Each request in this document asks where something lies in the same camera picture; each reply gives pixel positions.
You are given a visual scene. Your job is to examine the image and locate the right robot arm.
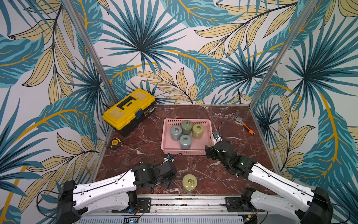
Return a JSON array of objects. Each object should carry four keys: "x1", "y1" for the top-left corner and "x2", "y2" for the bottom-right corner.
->
[{"x1": 205, "y1": 141, "x2": 333, "y2": 224}]

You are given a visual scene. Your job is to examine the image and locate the yellow-green tea canister right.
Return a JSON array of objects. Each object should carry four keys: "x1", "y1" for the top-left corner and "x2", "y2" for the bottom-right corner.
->
[{"x1": 192, "y1": 124, "x2": 205, "y2": 139}]

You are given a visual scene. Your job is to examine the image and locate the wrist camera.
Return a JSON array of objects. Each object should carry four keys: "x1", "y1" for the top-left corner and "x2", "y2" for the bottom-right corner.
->
[
  {"x1": 164, "y1": 154, "x2": 176, "y2": 162},
  {"x1": 212, "y1": 131, "x2": 222, "y2": 143}
]

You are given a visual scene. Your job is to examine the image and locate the orange handled adjustable wrench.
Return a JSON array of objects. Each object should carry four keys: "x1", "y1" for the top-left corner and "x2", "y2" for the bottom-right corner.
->
[{"x1": 235, "y1": 116, "x2": 255, "y2": 136}]

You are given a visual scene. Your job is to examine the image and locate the yellow-green tea canister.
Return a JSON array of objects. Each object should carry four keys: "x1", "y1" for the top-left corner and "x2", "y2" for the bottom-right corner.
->
[
  {"x1": 192, "y1": 124, "x2": 205, "y2": 139},
  {"x1": 182, "y1": 174, "x2": 198, "y2": 193}
]

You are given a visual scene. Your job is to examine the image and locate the yellow black tape measure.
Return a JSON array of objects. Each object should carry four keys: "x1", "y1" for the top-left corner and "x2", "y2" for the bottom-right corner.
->
[{"x1": 110, "y1": 138, "x2": 123, "y2": 150}]

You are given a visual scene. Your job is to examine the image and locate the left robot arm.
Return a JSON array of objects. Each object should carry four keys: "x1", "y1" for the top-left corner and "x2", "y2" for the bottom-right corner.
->
[{"x1": 56, "y1": 161, "x2": 177, "y2": 224}]

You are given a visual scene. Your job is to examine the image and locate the left aluminium frame post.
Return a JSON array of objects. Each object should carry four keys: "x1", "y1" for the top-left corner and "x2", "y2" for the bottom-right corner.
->
[{"x1": 62, "y1": 0, "x2": 119, "y2": 104}]

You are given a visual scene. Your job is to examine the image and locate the aluminium front rail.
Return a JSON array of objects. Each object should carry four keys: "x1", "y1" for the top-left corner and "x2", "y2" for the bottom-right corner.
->
[{"x1": 65, "y1": 194, "x2": 308, "y2": 224}]

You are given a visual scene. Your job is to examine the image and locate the blue tea canister back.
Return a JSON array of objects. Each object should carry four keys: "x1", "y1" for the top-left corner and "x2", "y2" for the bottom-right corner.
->
[{"x1": 170, "y1": 125, "x2": 182, "y2": 141}]

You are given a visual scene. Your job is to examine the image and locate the aluminium frame post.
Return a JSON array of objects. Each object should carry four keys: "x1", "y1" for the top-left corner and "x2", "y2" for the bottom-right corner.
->
[
  {"x1": 249, "y1": 0, "x2": 318, "y2": 111},
  {"x1": 62, "y1": 0, "x2": 119, "y2": 104}
]

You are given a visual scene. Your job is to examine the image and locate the right aluminium frame post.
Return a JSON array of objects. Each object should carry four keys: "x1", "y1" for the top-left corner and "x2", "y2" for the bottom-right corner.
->
[{"x1": 249, "y1": 0, "x2": 318, "y2": 111}]

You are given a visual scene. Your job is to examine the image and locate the pink perforated plastic basket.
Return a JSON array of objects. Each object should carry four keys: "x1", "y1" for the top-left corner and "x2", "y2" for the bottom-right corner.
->
[{"x1": 161, "y1": 118, "x2": 214, "y2": 155}]

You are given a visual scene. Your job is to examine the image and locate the yellow-green tea canister front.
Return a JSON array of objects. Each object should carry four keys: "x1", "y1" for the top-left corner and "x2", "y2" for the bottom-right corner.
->
[{"x1": 182, "y1": 174, "x2": 198, "y2": 193}]

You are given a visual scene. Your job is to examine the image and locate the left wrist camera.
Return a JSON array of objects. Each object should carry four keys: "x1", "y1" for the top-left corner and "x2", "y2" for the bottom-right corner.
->
[{"x1": 164, "y1": 154, "x2": 176, "y2": 162}]

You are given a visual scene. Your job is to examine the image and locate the blue tea canister front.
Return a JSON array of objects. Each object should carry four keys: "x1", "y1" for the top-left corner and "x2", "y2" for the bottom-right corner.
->
[{"x1": 180, "y1": 134, "x2": 192, "y2": 150}]

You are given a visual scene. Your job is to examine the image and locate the blue tea canister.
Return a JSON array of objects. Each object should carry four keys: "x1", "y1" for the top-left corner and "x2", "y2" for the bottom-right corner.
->
[
  {"x1": 170, "y1": 125, "x2": 182, "y2": 141},
  {"x1": 180, "y1": 134, "x2": 192, "y2": 150}
]

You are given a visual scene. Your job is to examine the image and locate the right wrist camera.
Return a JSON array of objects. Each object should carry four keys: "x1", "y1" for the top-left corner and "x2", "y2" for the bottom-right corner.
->
[{"x1": 212, "y1": 131, "x2": 222, "y2": 143}]

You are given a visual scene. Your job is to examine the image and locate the yellow black toolbox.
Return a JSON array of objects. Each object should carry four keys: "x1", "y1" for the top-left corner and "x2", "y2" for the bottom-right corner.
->
[{"x1": 103, "y1": 89, "x2": 155, "y2": 137}]

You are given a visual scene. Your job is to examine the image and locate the green tea canister back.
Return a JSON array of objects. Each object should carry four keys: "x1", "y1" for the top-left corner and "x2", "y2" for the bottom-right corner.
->
[{"x1": 181, "y1": 120, "x2": 193, "y2": 135}]

